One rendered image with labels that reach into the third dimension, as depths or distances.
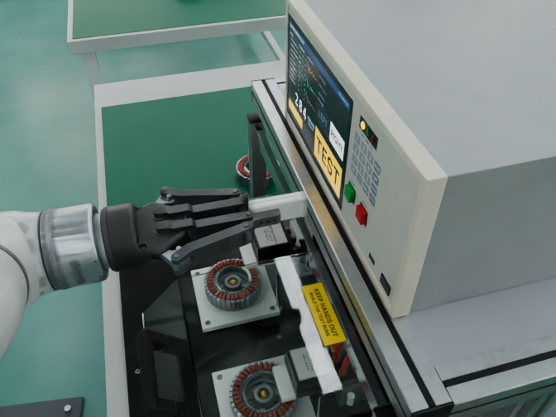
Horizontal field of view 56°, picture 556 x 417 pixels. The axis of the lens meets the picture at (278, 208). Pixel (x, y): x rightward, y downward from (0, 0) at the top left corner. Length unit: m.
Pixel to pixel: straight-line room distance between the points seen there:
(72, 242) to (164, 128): 1.02
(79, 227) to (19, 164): 2.34
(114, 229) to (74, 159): 2.26
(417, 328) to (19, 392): 1.59
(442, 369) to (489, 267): 0.13
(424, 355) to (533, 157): 0.23
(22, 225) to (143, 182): 0.80
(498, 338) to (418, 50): 0.35
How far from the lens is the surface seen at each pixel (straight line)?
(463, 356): 0.61
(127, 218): 0.59
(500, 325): 0.65
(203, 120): 1.58
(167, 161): 1.44
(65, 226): 0.59
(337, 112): 0.66
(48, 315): 2.16
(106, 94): 1.78
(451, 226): 0.54
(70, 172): 2.76
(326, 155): 0.72
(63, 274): 0.60
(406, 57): 0.67
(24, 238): 0.59
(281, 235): 0.96
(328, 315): 0.67
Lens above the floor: 1.61
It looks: 43 degrees down
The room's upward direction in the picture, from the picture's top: straight up
